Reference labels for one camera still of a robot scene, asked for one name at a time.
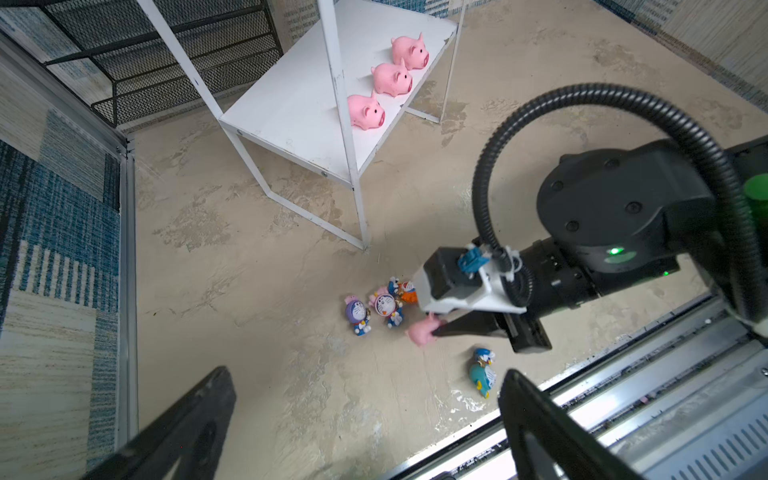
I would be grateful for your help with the pink hooded Doraemon figure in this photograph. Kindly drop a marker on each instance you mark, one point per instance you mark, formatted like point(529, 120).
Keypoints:
point(387, 306)

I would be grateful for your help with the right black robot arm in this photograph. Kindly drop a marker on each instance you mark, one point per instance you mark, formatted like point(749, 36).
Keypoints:
point(615, 219)

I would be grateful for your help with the orange crab Doraemon figure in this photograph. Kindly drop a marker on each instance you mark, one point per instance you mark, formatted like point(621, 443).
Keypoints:
point(402, 291)

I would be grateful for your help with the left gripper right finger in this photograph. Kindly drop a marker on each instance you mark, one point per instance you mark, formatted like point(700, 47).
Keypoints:
point(543, 438)

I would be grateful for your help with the black mesh wire shelf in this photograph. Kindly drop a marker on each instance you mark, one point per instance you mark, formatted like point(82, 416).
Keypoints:
point(110, 56)

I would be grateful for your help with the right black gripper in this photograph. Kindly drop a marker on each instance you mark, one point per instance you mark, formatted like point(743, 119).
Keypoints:
point(525, 335)

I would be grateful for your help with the pink rubber pig toy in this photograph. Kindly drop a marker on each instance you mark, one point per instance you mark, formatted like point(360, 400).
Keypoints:
point(425, 331)
point(366, 112)
point(410, 52)
point(392, 79)

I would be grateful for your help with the teal hooded Doraemon figure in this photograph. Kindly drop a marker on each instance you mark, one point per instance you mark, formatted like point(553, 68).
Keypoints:
point(481, 373)

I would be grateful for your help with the purple hooded Doraemon figure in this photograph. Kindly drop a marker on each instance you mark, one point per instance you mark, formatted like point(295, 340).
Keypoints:
point(358, 315)

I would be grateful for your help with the aluminium front rail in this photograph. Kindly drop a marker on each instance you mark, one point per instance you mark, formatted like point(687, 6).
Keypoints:
point(683, 398)

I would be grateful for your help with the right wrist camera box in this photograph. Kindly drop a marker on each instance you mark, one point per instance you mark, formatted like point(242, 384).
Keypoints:
point(468, 279)

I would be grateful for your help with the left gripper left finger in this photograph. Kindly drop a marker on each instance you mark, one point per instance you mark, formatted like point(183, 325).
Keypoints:
point(185, 442)

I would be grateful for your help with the white two-tier metal shelf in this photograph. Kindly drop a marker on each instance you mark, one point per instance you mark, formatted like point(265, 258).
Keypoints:
point(298, 109)

